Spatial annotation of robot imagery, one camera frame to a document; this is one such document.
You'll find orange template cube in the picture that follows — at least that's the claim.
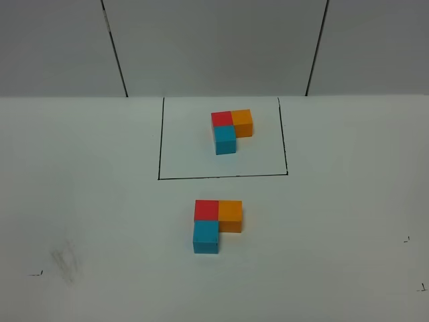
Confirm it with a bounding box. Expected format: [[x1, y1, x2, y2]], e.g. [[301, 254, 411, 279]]
[[231, 109, 253, 138]]

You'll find blue template cube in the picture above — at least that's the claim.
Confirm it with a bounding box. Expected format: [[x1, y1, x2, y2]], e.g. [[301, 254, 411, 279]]
[[213, 125, 237, 155]]

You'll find red template cube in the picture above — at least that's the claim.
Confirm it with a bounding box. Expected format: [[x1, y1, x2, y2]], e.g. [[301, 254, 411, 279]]
[[211, 111, 235, 138]]

